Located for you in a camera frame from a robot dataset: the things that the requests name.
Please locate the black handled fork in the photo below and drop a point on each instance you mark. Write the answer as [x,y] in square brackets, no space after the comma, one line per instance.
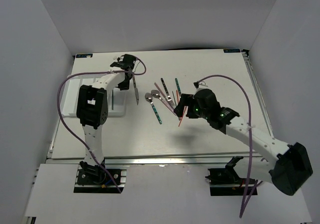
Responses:
[168,97]

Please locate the right blue table label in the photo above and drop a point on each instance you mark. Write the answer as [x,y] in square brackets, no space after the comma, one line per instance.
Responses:
[231,50]

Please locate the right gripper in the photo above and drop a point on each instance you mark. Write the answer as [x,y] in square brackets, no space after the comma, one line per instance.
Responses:
[188,100]

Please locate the blue table label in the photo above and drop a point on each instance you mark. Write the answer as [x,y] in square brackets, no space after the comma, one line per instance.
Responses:
[231,50]
[84,55]

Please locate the white divided plastic tray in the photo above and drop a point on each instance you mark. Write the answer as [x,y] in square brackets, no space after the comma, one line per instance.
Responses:
[70,95]

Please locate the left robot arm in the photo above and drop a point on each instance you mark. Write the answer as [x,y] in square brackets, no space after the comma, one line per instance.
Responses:
[93,102]

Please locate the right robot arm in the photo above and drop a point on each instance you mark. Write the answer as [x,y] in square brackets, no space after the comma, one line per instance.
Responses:
[286,166]

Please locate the black handled table knife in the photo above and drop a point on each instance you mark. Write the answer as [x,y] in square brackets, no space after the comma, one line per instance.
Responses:
[135,90]

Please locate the teal handled fork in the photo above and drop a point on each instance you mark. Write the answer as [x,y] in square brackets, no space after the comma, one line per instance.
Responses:
[177,85]

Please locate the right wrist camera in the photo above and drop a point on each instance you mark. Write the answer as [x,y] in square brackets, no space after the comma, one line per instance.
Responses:
[201,85]

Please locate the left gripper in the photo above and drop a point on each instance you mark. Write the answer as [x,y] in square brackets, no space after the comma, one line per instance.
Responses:
[123,86]

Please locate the pink handled spoon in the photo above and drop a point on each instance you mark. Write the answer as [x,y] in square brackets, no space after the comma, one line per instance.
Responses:
[156,94]

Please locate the left blue table label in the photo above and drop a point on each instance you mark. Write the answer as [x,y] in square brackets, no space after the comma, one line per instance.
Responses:
[84,55]

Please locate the teal handled spoon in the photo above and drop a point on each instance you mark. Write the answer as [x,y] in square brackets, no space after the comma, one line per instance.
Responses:
[149,98]

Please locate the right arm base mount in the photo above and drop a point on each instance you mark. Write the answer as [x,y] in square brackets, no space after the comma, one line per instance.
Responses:
[225,181]

